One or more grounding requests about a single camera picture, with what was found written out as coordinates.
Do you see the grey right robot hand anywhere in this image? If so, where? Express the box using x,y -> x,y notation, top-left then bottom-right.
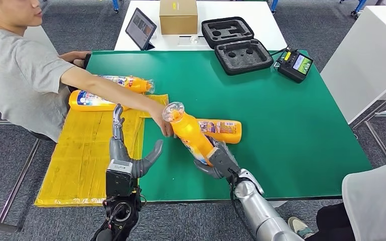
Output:
194,136 -> 241,180

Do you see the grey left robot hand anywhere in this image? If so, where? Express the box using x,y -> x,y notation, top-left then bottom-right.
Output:
109,103 -> 164,179

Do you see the person's right hand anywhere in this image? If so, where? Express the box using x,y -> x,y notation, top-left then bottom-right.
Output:
149,101 -> 175,138

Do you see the person's left hand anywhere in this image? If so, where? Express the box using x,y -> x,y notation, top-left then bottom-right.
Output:
69,51 -> 91,69

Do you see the orange detergent bottle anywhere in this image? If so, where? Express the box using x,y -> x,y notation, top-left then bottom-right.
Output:
68,89 -> 130,112
197,118 -> 243,145
94,74 -> 156,94
161,101 -> 219,166

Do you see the person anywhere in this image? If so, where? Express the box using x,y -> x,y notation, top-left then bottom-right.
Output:
286,158 -> 386,241
0,0 -> 175,144

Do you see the black tablet on stand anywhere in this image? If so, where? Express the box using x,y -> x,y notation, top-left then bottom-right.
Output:
125,8 -> 158,51

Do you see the black stool seat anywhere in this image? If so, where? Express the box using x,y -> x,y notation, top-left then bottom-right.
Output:
30,131 -> 52,142

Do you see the black foam lined case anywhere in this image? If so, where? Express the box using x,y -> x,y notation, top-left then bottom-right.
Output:
201,17 -> 274,76

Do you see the brown cardboard box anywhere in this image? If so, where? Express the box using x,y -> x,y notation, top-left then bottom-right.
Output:
159,0 -> 199,35

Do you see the black remote controller with screen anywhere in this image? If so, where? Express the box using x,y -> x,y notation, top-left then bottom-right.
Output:
276,48 -> 314,84

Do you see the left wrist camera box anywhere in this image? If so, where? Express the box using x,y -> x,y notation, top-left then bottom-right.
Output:
106,159 -> 134,197

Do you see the grey metal table frame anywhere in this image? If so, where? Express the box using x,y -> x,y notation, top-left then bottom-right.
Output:
351,84 -> 386,164
0,120 -> 42,233

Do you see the black cable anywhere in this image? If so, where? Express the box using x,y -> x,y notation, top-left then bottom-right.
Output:
268,45 -> 290,57

